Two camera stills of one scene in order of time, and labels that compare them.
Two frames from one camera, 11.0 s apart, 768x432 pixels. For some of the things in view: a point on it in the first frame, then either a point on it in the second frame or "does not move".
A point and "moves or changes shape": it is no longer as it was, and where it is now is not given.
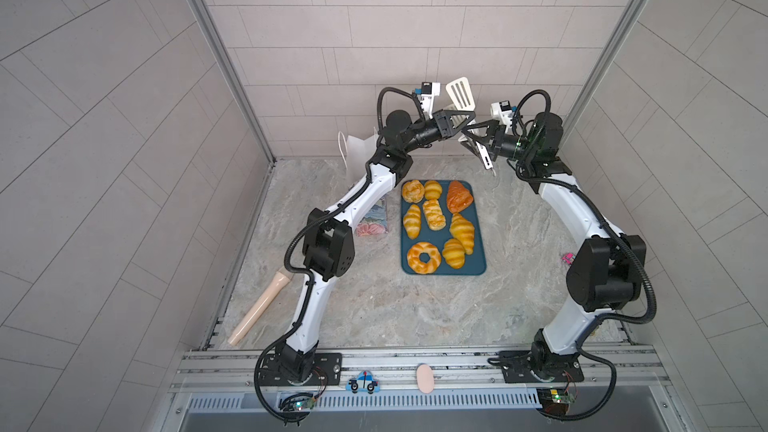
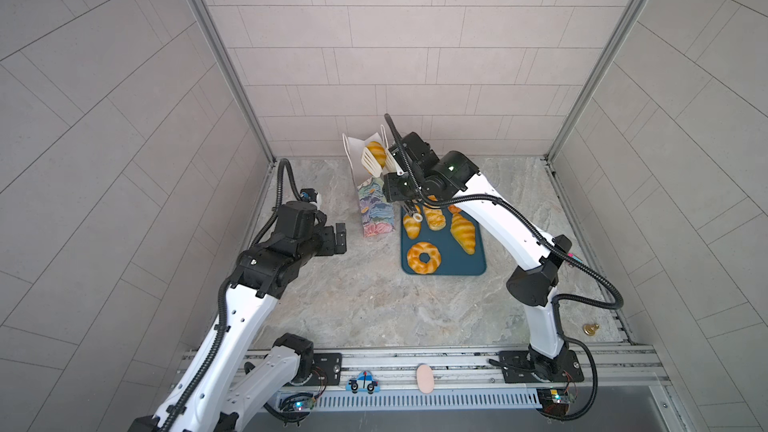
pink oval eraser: (425, 378) does not move
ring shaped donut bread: (413, 258) does not move
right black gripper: (499, 145) to (390, 188)
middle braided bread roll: (434, 215) does not move
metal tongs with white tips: (462, 99) to (391, 165)
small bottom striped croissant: (453, 252) moves or changes shape
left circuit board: (300, 402) does not move
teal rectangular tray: (440, 230) does not move
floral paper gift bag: (356, 152) does not move
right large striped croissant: (463, 231) does not move
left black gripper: (439, 123) to (327, 246)
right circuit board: (555, 401) does not move
